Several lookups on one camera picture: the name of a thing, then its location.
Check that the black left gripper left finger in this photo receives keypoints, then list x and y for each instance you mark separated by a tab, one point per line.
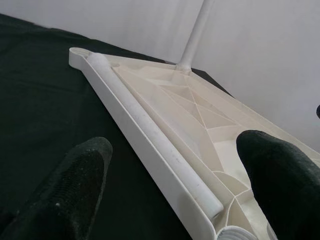
62	195

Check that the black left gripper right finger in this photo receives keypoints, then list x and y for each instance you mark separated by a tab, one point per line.
287	190

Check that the white plastic table top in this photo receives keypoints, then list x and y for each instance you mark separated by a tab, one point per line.
200	100

